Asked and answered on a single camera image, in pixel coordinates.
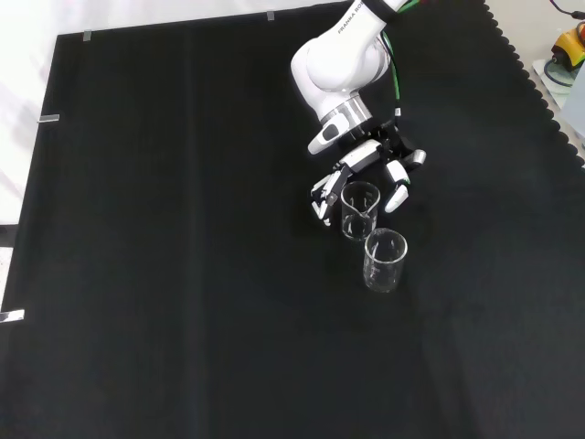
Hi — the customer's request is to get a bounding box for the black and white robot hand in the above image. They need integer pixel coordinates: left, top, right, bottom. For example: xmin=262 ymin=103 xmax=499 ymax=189
xmin=309 ymin=119 xmax=417 ymax=229

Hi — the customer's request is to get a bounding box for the clear glass beaker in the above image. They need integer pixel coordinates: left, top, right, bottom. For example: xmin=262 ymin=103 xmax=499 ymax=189
xmin=363 ymin=228 xmax=409 ymax=294
xmin=340 ymin=180 xmax=382 ymax=242

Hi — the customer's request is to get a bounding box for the black bench cloth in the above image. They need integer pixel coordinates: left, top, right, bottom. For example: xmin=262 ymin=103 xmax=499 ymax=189
xmin=0 ymin=0 xmax=585 ymax=439

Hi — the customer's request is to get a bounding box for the pale board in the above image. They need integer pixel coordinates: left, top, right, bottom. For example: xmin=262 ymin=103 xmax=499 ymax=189
xmin=529 ymin=58 xmax=585 ymax=148

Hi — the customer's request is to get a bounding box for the yellow stop button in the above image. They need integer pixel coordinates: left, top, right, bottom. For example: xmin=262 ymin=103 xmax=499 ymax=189
xmin=549 ymin=21 xmax=585 ymax=70

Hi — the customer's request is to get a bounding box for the green cable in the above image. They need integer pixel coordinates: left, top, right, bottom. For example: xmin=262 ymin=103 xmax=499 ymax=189
xmin=380 ymin=0 xmax=424 ymax=119

